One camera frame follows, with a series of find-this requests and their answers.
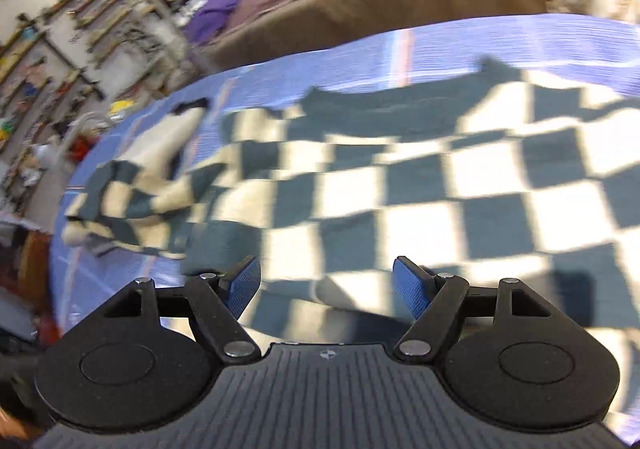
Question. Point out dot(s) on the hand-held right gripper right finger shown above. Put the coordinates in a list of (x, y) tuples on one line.
[(408, 285)]

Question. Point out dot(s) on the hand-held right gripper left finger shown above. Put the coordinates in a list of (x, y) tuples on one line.
[(244, 282)]

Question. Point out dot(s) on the checkered dark and cream sweater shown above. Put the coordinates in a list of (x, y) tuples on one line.
[(400, 189)]

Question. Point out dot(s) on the blue striped blanket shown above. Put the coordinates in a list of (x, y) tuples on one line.
[(450, 44)]

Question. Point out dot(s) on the purple cloth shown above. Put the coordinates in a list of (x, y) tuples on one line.
[(220, 9)]

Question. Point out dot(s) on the cluttered wall rack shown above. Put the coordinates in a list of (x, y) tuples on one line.
[(90, 24)]

